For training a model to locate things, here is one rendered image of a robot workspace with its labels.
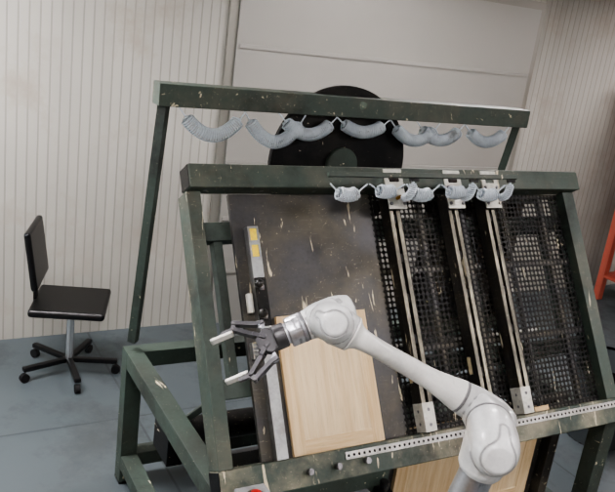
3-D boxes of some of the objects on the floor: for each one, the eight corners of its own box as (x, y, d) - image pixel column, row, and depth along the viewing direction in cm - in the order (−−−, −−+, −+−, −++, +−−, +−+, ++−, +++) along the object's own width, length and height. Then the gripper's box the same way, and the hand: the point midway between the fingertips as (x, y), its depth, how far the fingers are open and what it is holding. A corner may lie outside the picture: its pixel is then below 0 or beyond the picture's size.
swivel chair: (93, 344, 569) (100, 210, 538) (133, 383, 520) (143, 238, 489) (1, 360, 527) (3, 216, 496) (36, 404, 479) (40, 248, 448)
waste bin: (642, 451, 523) (666, 373, 505) (590, 458, 504) (612, 378, 487) (594, 416, 564) (615, 343, 546) (545, 421, 545) (563, 346, 528)
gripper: (269, 293, 224) (202, 320, 222) (301, 365, 212) (229, 395, 209) (273, 304, 231) (208, 331, 228) (304, 375, 218) (234, 404, 216)
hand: (222, 360), depth 219 cm, fingers open, 13 cm apart
